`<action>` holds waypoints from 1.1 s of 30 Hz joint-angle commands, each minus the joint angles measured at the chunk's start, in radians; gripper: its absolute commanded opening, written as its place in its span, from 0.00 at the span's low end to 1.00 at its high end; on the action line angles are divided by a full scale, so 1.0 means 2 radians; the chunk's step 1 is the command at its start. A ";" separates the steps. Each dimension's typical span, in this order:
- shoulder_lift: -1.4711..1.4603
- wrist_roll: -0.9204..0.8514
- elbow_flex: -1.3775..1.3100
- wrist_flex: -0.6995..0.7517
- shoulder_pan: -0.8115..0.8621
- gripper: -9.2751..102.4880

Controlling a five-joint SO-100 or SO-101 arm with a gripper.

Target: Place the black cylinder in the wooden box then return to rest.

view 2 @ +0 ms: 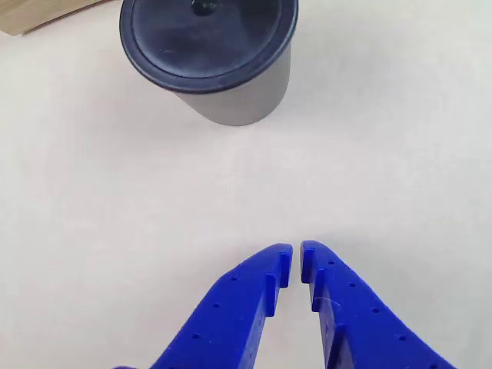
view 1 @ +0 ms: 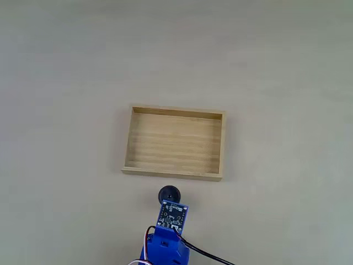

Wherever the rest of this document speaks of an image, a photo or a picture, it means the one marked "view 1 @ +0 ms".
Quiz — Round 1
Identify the black cylinder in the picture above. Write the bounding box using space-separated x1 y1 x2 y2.
158 185 181 206

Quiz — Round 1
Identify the shallow wooden box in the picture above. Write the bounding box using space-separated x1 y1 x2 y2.
121 103 227 183

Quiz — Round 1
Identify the red cable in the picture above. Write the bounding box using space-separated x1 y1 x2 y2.
144 225 157 257

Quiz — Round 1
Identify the blue camera circuit board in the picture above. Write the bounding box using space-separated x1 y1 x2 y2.
157 199 190 236

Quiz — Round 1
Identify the black cable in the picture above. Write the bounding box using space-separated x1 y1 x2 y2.
175 233 236 265

